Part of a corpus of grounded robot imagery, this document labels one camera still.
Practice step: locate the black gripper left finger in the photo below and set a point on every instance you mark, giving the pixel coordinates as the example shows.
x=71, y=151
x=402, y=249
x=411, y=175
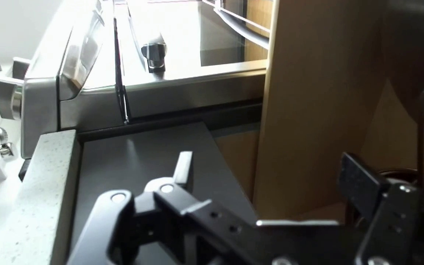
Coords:
x=165, y=212

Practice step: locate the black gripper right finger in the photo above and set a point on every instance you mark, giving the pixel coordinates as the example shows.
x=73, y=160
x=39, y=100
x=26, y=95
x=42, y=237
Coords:
x=394, y=212

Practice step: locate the silver pot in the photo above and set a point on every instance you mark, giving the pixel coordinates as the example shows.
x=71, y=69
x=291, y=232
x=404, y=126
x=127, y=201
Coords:
x=404, y=54

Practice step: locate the open wooden drawer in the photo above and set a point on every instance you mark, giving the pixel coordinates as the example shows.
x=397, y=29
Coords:
x=327, y=91

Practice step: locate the grey kitchen countertop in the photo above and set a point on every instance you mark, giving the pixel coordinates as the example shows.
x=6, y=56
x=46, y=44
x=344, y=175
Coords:
x=36, y=213

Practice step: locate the stainless steel gas range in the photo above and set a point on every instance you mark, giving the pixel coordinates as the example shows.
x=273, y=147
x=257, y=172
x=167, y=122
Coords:
x=114, y=64

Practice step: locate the left range knob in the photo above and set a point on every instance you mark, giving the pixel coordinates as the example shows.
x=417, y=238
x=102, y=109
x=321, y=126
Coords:
x=11, y=97

